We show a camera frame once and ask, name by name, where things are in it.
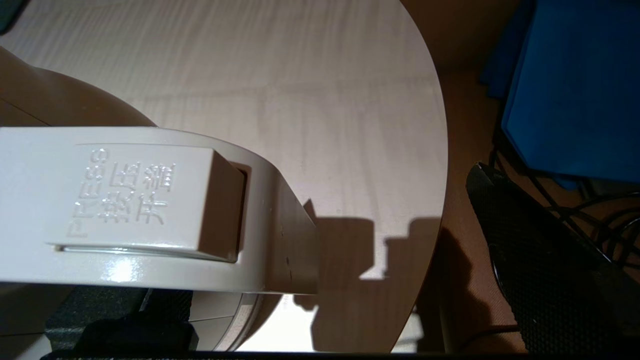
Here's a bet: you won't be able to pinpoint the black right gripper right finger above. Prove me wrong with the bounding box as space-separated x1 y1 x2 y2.
466 161 640 360

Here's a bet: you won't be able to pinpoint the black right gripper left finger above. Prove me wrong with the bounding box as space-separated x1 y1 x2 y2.
44 287 199 352

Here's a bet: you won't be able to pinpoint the white electric kettle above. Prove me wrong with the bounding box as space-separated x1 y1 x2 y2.
0 45 321 360

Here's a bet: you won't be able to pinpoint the blue cushion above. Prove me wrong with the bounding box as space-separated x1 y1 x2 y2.
480 0 640 191

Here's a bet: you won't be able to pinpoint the black floor cables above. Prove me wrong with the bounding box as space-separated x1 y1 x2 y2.
490 145 640 273

